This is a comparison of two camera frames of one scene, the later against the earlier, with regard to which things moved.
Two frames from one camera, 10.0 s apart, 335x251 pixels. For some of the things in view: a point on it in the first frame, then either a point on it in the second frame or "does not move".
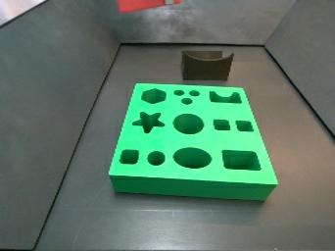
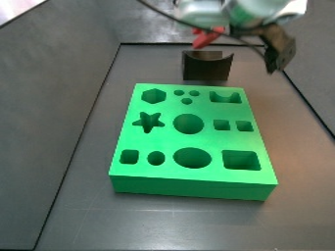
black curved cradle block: x=206 y=65 does not move
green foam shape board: x=192 y=144 does not move
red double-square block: x=135 y=5 -> x=204 y=37
